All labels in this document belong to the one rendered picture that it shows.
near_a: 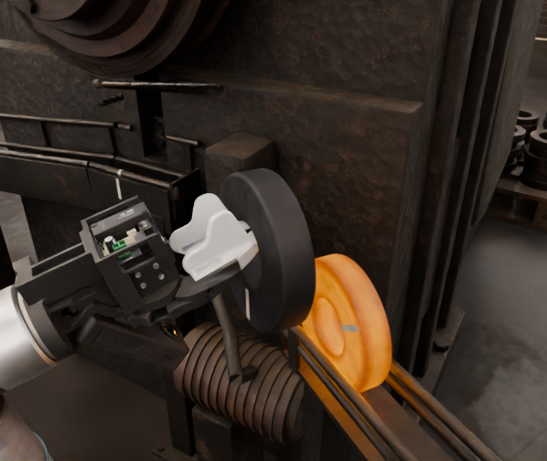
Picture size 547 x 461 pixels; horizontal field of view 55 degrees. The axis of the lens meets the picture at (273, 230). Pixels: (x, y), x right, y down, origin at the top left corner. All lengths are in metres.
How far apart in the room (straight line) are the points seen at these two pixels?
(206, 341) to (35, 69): 0.68
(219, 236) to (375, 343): 0.20
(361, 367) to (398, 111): 0.37
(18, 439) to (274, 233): 0.28
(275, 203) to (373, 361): 0.20
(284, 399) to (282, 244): 0.39
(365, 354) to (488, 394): 1.07
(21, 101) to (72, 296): 0.89
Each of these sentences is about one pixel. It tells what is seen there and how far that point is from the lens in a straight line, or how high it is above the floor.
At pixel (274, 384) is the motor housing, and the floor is 0.52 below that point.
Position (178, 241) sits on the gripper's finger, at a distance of 0.48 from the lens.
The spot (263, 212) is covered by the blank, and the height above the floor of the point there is 0.89.
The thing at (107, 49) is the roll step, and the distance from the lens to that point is 0.87.
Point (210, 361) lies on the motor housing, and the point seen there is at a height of 0.52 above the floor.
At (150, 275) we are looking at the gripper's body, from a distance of 0.44.
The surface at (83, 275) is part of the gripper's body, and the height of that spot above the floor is 0.86.
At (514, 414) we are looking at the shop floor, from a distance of 1.56.
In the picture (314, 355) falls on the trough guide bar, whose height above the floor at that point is 0.68.
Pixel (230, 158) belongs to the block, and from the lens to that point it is 0.78.
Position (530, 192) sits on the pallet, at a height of 0.14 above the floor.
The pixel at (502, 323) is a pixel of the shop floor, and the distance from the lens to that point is 1.84.
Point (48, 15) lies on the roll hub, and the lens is 0.84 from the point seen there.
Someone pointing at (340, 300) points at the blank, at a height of 0.76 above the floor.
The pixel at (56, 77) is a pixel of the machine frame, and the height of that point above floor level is 0.83.
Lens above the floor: 1.09
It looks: 30 degrees down
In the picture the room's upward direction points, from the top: straight up
